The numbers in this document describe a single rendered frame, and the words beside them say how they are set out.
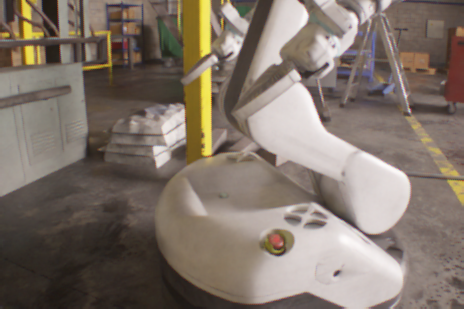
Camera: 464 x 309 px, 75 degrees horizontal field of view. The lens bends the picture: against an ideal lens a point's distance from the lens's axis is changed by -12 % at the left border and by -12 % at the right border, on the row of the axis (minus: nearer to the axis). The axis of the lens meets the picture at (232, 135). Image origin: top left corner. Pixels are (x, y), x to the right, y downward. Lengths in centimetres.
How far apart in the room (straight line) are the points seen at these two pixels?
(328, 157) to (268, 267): 29
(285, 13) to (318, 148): 30
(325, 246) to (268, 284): 13
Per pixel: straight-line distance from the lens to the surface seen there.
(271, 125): 69
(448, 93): 413
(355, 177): 84
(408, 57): 1037
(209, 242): 67
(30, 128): 197
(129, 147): 210
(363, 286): 81
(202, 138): 163
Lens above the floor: 71
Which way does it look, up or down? 16 degrees down
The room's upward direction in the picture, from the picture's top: straight up
